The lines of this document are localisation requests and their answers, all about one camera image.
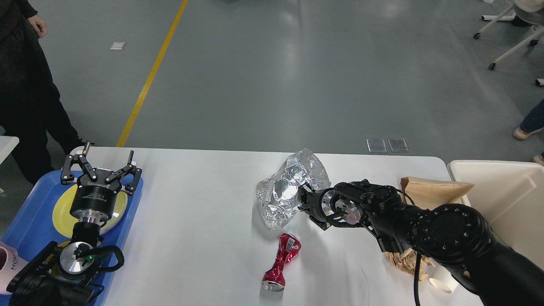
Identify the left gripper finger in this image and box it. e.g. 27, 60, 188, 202
105, 150, 142, 196
60, 142, 99, 185

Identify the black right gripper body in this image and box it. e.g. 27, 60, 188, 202
308, 189, 334, 216

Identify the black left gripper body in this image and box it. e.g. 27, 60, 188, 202
70, 179, 121, 221

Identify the foil sheet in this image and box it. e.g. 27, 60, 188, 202
256, 148, 331, 231

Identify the yellow plastic plate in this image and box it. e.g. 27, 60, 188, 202
53, 185, 128, 213

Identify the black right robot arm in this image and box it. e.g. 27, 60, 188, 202
298, 180, 544, 306

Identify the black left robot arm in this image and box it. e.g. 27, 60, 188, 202
1, 142, 142, 306

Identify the person's hand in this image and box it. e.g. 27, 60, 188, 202
27, 14, 48, 39

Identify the crushed red can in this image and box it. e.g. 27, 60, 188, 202
261, 233, 302, 292

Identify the person in black clothes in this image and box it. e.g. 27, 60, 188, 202
0, 0, 84, 184

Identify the crumpled brown paper ball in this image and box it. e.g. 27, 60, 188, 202
384, 248, 435, 282

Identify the pink HOME mug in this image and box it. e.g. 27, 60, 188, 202
0, 242, 28, 295

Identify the brown paper bag right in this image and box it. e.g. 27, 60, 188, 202
400, 176, 475, 210

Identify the beige plastic bin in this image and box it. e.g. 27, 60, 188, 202
448, 160, 544, 267

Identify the person in blue jeans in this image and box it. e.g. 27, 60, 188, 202
512, 99, 544, 141

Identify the white chair base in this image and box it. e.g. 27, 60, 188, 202
472, 0, 543, 71

